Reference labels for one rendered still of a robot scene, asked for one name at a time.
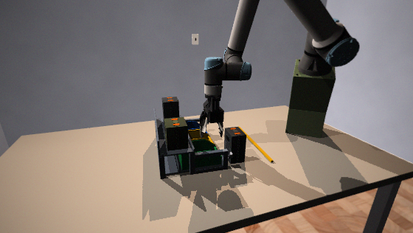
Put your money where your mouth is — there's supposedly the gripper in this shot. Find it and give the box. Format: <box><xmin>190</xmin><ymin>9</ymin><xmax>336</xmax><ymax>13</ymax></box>
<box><xmin>199</xmin><ymin>95</ymin><xmax>224</xmax><ymax>138</ymax></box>

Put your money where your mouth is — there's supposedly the yellow bar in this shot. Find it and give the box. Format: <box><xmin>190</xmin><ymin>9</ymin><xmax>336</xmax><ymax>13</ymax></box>
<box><xmin>239</xmin><ymin>127</ymin><xmax>273</xmax><ymax>162</ymax></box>

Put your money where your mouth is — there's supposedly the green open bin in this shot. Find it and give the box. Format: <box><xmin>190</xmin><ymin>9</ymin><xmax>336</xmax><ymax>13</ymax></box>
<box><xmin>178</xmin><ymin>139</ymin><xmax>222</xmax><ymax>170</ymax></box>

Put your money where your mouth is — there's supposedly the yellow bin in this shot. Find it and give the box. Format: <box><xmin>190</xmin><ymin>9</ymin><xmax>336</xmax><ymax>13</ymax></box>
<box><xmin>188</xmin><ymin>129</ymin><xmax>215</xmax><ymax>145</ymax></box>

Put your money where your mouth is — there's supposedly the grey bin rack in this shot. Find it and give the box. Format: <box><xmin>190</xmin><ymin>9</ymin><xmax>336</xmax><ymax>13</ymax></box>
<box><xmin>154</xmin><ymin>110</ymin><xmax>233</xmax><ymax>179</ymax></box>

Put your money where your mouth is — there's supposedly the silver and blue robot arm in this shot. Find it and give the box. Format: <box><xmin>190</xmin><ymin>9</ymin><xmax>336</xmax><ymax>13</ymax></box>
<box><xmin>204</xmin><ymin>0</ymin><xmax>360</xmax><ymax>97</ymax></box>

